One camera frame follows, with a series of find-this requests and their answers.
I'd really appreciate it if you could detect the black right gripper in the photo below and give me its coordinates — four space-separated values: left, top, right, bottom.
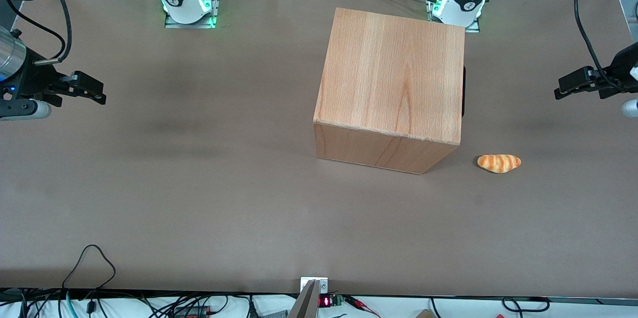
0 48 107 107

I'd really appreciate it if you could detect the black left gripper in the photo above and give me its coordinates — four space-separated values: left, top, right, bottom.
554 41 638 101

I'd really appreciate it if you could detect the wooden drawer cabinet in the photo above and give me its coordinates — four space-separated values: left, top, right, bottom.
313 7 466 175

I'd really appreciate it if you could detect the toy croissant bread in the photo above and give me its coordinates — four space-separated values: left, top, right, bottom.
477 154 522 174

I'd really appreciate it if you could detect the red clip lead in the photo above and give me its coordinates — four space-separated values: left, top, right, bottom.
343 296 380 318

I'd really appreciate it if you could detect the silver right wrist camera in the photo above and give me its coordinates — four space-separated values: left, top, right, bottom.
0 100 52 121

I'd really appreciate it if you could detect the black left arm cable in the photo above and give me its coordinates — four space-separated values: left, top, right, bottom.
574 0 630 92

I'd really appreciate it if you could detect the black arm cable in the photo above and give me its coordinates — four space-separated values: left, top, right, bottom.
574 0 630 92
6 0 73 64

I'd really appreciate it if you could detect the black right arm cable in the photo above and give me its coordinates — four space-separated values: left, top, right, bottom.
6 0 73 64

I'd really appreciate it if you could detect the thin black looped cable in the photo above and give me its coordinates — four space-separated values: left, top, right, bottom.
61 244 117 291

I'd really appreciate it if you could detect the black cable coil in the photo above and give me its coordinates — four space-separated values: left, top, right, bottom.
501 297 550 313

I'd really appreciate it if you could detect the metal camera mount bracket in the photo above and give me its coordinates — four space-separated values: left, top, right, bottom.
287 277 329 318

